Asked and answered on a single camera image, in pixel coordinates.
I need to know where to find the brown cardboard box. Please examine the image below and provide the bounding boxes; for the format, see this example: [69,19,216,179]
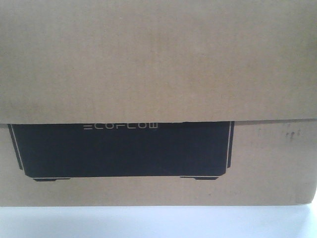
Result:
[0,0,317,206]

